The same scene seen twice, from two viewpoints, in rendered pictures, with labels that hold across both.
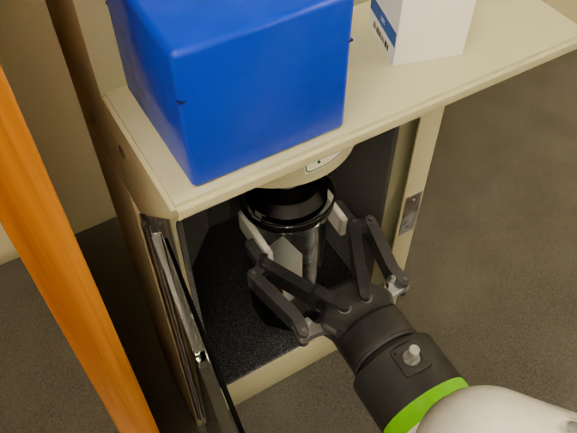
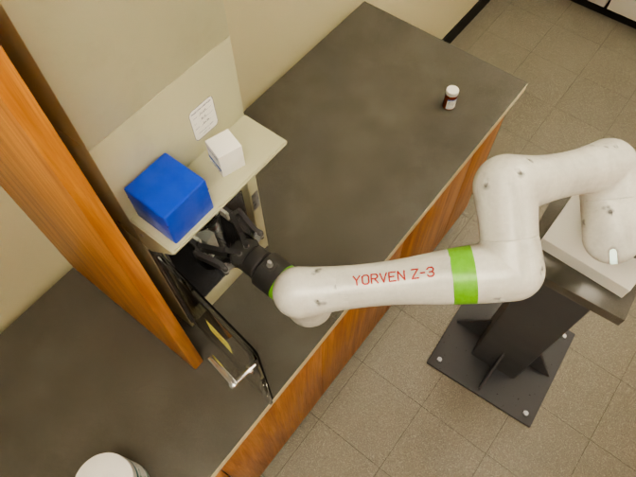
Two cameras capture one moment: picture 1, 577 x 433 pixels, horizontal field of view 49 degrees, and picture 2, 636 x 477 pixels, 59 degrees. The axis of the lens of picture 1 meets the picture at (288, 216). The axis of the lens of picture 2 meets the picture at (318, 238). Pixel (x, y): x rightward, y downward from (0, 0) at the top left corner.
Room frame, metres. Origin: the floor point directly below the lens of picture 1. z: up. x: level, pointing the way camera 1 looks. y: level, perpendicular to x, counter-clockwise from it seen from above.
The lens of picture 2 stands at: (-0.31, -0.02, 2.39)
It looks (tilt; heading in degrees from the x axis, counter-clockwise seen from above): 61 degrees down; 339
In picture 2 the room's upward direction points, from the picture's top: 1 degrees counter-clockwise
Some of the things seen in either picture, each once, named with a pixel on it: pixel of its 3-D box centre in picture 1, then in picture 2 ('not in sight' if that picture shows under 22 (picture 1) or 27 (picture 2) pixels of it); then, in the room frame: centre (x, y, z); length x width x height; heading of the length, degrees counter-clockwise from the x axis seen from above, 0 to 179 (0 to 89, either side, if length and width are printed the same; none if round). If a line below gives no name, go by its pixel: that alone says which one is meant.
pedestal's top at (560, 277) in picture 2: not in sight; (587, 252); (0.12, -1.02, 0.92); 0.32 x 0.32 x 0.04; 34
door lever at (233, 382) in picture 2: not in sight; (229, 366); (0.08, 0.05, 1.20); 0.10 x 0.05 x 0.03; 23
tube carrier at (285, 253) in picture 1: (288, 247); (205, 232); (0.46, 0.00, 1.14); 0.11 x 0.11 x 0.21
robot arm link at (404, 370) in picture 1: (405, 379); (272, 273); (0.26, -0.11, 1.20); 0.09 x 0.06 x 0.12; 119
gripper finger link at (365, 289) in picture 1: (358, 263); (239, 231); (0.40, -0.08, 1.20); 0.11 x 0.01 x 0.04; 1
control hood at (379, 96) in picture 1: (352, 117); (215, 192); (0.35, -0.05, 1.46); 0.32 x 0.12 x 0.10; 121
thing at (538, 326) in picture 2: not in sight; (535, 310); (0.12, -1.02, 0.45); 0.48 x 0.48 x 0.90; 34
